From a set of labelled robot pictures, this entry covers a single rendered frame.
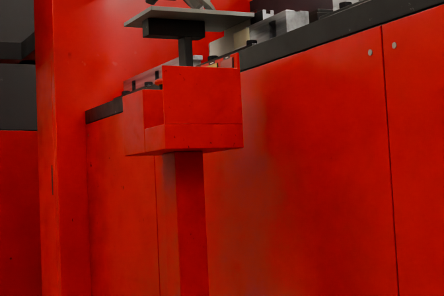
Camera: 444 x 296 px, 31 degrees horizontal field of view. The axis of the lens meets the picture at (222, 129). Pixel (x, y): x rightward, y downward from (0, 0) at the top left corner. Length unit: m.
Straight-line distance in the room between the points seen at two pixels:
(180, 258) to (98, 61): 1.34
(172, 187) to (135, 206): 0.75
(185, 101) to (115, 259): 1.07
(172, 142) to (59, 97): 1.29
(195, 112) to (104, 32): 1.35
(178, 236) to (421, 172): 0.51
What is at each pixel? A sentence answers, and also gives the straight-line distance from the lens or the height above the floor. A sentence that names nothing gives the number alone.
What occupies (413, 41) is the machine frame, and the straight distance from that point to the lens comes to 1.22.
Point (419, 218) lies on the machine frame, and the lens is 1.21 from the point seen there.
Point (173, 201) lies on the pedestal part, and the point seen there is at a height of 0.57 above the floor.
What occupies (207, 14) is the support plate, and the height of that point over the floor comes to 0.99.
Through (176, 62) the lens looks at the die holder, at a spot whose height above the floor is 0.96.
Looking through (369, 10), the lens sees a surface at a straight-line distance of 1.31.
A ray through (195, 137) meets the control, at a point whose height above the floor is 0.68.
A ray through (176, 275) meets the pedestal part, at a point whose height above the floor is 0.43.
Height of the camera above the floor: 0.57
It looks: 5 degrees up
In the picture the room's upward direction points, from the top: 3 degrees counter-clockwise
